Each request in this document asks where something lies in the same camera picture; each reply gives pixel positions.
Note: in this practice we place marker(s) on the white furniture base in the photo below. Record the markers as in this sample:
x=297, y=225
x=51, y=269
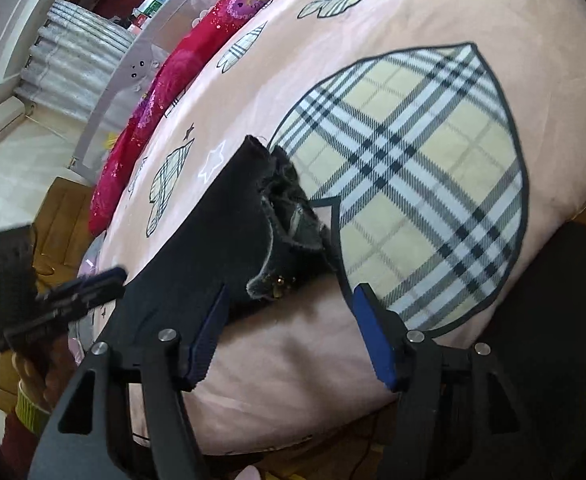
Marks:
x=3, y=60

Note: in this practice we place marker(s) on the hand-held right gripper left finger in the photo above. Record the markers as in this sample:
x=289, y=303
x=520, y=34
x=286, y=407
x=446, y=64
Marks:
x=204, y=342

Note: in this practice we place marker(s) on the person's dark clothed leg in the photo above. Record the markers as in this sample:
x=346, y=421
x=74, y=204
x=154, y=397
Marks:
x=563, y=340

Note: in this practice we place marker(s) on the red floral quilt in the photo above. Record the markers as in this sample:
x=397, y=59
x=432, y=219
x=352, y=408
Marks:
x=173, y=70

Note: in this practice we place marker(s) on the person's left hand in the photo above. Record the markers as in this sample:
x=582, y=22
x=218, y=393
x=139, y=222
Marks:
x=29, y=366

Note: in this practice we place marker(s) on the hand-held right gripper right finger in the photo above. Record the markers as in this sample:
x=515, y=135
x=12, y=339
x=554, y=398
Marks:
x=374, y=340

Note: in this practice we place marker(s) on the pink plaid-print bed sheet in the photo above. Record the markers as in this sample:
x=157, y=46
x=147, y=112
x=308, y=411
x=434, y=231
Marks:
x=293, y=375

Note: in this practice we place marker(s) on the person's left forearm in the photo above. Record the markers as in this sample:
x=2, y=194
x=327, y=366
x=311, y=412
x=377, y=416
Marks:
x=25, y=410

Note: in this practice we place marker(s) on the grey corrugated sheet roll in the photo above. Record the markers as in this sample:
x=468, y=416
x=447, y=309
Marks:
x=73, y=60

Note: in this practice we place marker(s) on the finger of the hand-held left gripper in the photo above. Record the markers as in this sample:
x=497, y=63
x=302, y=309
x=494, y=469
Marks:
x=90, y=284
x=33, y=329

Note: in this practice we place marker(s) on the black pants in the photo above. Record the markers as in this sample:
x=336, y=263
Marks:
x=223, y=230

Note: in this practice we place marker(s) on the small green and red boxes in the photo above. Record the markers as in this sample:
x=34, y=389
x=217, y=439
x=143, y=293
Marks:
x=147, y=12

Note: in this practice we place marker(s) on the grey bed guard rail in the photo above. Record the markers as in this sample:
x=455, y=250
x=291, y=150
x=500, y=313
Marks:
x=139, y=67

